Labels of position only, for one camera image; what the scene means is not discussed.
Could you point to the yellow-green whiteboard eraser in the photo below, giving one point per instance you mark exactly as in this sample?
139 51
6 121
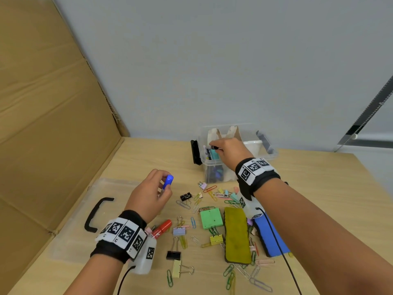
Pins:
237 236

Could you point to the lavender binder clip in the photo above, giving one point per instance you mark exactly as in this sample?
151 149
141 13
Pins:
179 231

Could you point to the person's right forearm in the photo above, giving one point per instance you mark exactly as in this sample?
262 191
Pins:
322 242

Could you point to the black marker-tagged left wrist band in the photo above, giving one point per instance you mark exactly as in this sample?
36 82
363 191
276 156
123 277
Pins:
121 233

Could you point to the red marker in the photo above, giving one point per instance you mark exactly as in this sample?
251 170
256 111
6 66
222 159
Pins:
162 227

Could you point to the clear plastic storage box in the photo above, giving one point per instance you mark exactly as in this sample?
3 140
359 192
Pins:
211 168

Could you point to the person's left hand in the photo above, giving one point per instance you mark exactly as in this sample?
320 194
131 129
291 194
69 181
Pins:
144 198

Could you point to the black box latch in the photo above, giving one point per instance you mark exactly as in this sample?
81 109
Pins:
195 152

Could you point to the blue whiteboard eraser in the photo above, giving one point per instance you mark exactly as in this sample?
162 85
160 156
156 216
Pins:
270 238

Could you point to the brown cardboard panel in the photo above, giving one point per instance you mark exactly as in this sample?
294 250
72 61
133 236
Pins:
46 135

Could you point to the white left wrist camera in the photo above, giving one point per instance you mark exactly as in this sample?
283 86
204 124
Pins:
145 256

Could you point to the mint binder clip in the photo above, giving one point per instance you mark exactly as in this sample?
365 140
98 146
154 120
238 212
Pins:
235 198

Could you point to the person's right fingers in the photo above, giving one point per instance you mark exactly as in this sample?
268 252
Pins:
216 144

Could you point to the blue marker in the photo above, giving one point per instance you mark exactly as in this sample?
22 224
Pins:
168 181

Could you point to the teal marker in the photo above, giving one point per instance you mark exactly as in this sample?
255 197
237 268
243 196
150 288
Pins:
214 154

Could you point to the black marker-tagged wrist band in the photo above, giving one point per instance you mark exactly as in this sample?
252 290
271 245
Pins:
121 233
254 170

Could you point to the grey box latch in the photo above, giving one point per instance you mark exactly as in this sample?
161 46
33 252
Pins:
265 141

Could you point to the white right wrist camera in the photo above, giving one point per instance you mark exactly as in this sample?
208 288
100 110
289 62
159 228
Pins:
251 207

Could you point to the green square pad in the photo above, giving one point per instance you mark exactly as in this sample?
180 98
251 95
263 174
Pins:
211 218

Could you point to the scattered coloured paper clips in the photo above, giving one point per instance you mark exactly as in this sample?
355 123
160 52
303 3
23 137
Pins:
169 278

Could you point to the pale yellow binder clip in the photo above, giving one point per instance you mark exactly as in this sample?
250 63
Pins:
176 269

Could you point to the person's left thumb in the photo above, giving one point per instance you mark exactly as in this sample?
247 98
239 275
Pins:
166 197

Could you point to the person's right hand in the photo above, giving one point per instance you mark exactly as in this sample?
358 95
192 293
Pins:
231 152

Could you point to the black marker-tagged right wrist band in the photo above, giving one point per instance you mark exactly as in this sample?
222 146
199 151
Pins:
254 170

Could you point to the large black binder clip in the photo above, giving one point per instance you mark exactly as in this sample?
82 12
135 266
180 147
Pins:
173 255

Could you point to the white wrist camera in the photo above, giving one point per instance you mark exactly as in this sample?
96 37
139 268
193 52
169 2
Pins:
251 207
145 256

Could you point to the clear plastic box lid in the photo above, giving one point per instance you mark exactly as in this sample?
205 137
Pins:
76 239

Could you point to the person's left forearm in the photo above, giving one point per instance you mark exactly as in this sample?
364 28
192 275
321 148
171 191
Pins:
92 278

